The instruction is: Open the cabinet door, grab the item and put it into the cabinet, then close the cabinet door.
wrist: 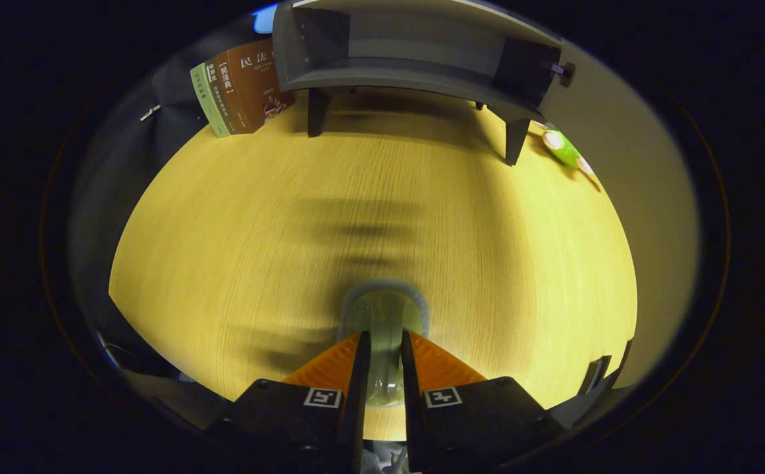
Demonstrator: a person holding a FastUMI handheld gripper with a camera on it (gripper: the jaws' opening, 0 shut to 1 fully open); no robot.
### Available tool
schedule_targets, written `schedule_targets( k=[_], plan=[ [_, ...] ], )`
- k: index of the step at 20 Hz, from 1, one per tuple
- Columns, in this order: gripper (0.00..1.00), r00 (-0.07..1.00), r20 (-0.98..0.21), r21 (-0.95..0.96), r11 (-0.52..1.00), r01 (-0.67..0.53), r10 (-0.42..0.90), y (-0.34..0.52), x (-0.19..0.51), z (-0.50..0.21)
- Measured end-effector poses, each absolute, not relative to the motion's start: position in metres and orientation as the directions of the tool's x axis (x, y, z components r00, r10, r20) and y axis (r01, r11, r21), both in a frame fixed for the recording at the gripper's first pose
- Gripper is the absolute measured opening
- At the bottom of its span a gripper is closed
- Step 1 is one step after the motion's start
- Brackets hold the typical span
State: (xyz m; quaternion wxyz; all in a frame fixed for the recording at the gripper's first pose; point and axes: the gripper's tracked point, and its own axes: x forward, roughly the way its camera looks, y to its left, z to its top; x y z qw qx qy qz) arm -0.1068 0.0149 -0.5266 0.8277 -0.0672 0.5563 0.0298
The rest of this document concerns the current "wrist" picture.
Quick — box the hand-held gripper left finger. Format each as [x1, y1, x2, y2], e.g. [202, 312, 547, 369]
[208, 330, 371, 474]

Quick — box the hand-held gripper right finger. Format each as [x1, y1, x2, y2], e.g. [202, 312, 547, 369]
[400, 329, 565, 473]

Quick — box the clear glass cup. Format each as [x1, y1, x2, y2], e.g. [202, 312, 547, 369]
[338, 280, 431, 408]

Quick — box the green plush toy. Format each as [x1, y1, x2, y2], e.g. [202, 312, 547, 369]
[533, 120, 597, 177]

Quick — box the black backdrop cloth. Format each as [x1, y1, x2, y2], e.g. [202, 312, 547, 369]
[70, 13, 278, 317]

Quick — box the thin dark brown book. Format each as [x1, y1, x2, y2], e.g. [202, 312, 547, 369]
[203, 56, 251, 136]

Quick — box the grey cabinet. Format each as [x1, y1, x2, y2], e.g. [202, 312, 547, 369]
[272, 0, 564, 165]

